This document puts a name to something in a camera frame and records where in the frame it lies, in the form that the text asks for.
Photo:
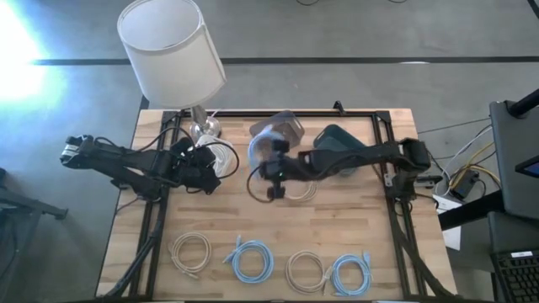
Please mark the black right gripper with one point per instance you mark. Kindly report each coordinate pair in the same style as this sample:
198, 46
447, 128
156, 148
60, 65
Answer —
286, 168

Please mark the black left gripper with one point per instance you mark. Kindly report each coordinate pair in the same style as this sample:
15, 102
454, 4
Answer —
198, 168

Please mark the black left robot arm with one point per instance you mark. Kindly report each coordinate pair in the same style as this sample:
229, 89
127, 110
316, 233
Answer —
122, 162

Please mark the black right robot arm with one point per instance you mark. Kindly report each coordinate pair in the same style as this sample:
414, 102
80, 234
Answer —
358, 157

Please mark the teal plastic bin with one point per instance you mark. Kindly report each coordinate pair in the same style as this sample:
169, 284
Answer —
337, 139

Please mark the black clamp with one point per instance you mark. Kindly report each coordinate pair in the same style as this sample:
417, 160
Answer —
338, 107

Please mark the table lamp with white shade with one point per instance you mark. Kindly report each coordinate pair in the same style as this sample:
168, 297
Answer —
172, 63

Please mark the black stand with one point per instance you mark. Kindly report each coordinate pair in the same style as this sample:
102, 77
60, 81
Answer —
25, 202

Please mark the black power box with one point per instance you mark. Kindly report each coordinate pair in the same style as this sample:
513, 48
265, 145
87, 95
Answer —
463, 185

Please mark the white paper sheet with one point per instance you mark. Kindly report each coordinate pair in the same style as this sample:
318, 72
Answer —
452, 240

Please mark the black cart leg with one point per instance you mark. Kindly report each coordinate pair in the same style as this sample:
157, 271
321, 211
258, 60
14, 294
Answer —
471, 210

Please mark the grey cart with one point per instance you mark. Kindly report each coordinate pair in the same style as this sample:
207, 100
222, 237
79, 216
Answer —
513, 139

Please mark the tablet screen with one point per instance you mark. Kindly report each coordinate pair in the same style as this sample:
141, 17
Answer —
531, 168

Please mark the black pole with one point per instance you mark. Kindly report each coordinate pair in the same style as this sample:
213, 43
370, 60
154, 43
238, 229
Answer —
524, 105

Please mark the black keyboard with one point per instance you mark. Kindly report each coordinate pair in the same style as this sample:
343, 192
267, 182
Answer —
518, 278

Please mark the black metal table frame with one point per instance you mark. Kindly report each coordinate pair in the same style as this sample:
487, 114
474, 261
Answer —
236, 114

